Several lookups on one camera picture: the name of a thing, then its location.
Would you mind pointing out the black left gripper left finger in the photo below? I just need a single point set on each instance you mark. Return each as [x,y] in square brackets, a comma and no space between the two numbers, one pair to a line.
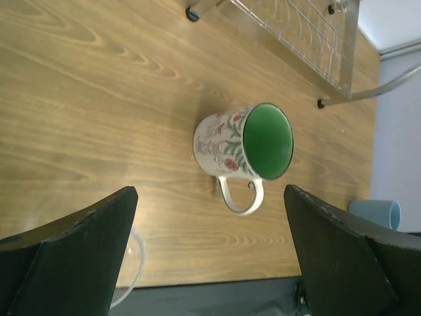
[69,266]

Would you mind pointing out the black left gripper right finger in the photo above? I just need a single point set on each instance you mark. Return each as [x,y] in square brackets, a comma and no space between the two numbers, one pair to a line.
[351,266]

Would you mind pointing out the clear plastic cup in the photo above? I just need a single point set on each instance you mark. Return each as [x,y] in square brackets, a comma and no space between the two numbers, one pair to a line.
[131,268]

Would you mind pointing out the floral mug green inside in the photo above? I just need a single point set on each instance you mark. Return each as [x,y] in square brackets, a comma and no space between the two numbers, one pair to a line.
[254,143]

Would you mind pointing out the stainless steel dish rack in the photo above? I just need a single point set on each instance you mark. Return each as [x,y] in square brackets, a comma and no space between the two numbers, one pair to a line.
[317,39]

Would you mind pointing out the light blue cup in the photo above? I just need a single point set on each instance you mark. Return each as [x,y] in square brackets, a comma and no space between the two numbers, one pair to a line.
[381,212]

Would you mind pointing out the black base mat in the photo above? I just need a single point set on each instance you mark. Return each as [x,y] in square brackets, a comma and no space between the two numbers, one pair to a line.
[273,296]

